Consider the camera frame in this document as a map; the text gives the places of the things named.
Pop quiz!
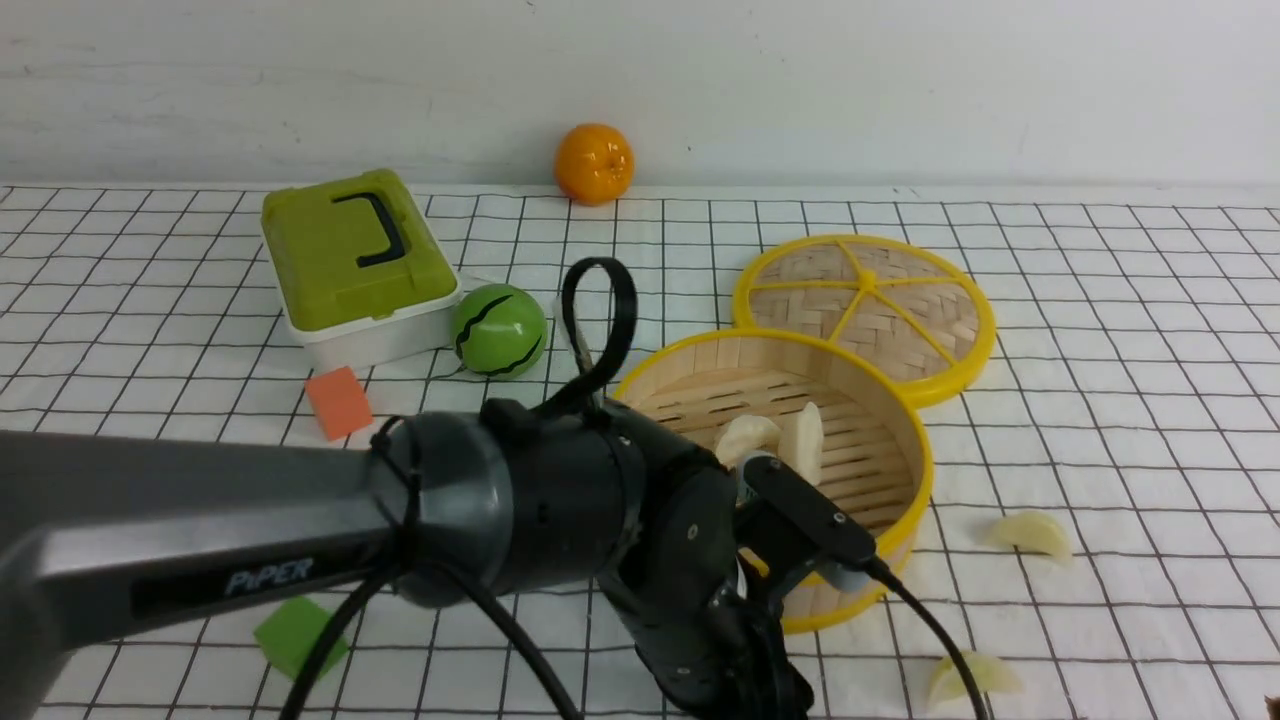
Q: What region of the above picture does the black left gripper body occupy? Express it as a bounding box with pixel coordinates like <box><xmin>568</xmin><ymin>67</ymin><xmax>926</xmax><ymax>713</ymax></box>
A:
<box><xmin>600</xmin><ymin>470</ymin><xmax>814</xmax><ymax>719</ymax></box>

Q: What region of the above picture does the white dumpling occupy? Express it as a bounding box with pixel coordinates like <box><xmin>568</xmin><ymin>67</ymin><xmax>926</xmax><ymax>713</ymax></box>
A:
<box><xmin>984</xmin><ymin>510</ymin><xmax>1074</xmax><ymax>568</ymax></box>
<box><xmin>777</xmin><ymin>402</ymin><xmax>826</xmax><ymax>487</ymax></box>
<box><xmin>713</xmin><ymin>415</ymin><xmax>782</xmax><ymax>469</ymax></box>

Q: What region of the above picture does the pale green dumpling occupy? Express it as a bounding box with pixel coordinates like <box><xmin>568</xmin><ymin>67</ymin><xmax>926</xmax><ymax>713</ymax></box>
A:
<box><xmin>925</xmin><ymin>650</ymin><xmax>1025</xmax><ymax>707</ymax></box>

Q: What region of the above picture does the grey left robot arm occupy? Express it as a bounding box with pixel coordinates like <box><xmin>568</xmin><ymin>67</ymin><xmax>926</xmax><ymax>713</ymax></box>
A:
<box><xmin>3</xmin><ymin>400</ymin><xmax>814</xmax><ymax>719</ymax></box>

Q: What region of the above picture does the bamboo steamer tray yellow rim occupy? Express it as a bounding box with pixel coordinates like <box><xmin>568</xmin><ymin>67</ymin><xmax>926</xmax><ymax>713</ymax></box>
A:
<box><xmin>614</xmin><ymin>328</ymin><xmax>934</xmax><ymax>574</ymax></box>

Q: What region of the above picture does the bamboo steamer lid yellow rim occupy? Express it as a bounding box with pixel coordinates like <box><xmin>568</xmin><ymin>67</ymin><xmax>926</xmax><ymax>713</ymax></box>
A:
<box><xmin>731</xmin><ymin>234</ymin><xmax>997</xmax><ymax>407</ymax></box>

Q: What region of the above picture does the green watermelon toy ball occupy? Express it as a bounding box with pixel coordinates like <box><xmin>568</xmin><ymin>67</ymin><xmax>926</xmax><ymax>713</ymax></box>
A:
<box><xmin>451</xmin><ymin>283</ymin><xmax>548</xmax><ymax>379</ymax></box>

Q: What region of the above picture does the orange foam cube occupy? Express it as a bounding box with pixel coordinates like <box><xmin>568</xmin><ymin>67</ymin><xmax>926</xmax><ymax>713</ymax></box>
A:
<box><xmin>303</xmin><ymin>366</ymin><xmax>374</xmax><ymax>442</ymax></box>

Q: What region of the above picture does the green foam cube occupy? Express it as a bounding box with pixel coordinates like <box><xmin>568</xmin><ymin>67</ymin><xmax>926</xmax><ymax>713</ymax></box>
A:
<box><xmin>253</xmin><ymin>597</ymin><xmax>333</xmax><ymax>680</ymax></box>

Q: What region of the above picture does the white black-grid tablecloth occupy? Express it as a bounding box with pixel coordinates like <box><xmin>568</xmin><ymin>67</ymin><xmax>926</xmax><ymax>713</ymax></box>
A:
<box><xmin>1</xmin><ymin>179</ymin><xmax>1279</xmax><ymax>719</ymax></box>

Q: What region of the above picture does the orange fruit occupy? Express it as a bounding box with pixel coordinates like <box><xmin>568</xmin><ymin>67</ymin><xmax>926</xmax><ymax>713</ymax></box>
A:
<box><xmin>553</xmin><ymin>123</ymin><xmax>635</xmax><ymax>206</ymax></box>

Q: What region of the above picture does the green lidded white box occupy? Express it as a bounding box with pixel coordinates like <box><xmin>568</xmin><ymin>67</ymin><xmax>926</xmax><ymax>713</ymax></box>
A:
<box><xmin>260</xmin><ymin>169</ymin><xmax>465</xmax><ymax>374</ymax></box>

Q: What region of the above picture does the black cable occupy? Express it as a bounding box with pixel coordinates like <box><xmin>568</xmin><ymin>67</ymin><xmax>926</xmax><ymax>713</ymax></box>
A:
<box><xmin>278</xmin><ymin>255</ymin><xmax>991</xmax><ymax>720</ymax></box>

